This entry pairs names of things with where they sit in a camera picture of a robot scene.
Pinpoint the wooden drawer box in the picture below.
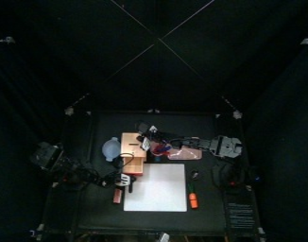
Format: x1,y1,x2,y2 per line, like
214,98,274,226
120,131,148,177

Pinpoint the red small object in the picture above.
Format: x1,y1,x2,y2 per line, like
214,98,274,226
112,187,124,205

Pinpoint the white flat board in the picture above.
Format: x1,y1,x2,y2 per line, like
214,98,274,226
123,163,190,213

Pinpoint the white text label sticker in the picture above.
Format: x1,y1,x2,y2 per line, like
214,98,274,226
226,201,258,232

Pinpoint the black cable loop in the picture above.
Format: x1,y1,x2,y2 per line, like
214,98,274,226
118,152,136,169

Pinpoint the thin grey cord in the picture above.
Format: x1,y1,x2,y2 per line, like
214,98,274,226
68,0,216,111
108,0,240,112

